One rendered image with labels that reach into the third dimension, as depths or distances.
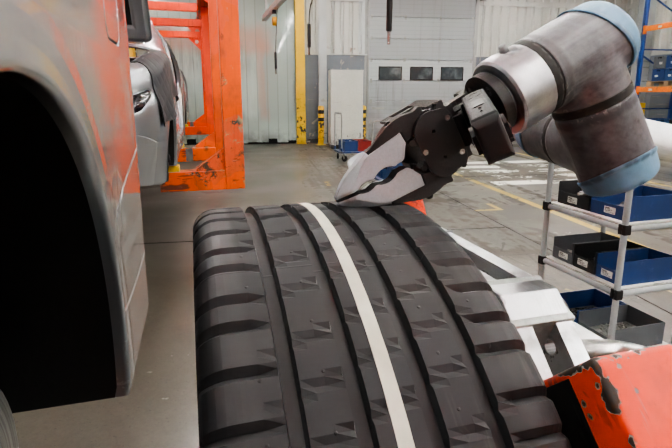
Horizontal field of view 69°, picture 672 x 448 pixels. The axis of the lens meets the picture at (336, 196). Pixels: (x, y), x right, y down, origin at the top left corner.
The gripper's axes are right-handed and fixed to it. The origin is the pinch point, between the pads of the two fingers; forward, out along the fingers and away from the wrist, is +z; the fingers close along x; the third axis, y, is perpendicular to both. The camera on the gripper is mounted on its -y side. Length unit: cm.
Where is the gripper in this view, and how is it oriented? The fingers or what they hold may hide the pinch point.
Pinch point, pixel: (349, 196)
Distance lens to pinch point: 49.2
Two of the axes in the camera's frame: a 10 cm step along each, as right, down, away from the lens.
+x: -4.6, -8.4, -2.9
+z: -8.5, 5.1, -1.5
